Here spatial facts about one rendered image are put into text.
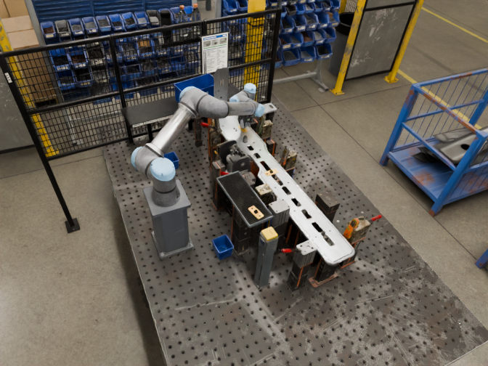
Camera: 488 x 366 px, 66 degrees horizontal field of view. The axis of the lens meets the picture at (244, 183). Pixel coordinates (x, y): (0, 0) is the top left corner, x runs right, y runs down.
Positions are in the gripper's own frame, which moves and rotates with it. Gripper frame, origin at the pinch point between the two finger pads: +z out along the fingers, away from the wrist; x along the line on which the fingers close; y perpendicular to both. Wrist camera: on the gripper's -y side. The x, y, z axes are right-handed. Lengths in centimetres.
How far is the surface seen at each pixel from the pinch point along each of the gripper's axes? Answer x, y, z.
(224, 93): -1.5, -27.9, -8.5
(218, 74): -5.7, -29.5, -24.2
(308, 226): -9, 92, -7
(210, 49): 1, -58, -26
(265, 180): -12, 51, -3
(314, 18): 174, -149, 22
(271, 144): 11.2, 21.7, 2.4
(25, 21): -110, -302, 61
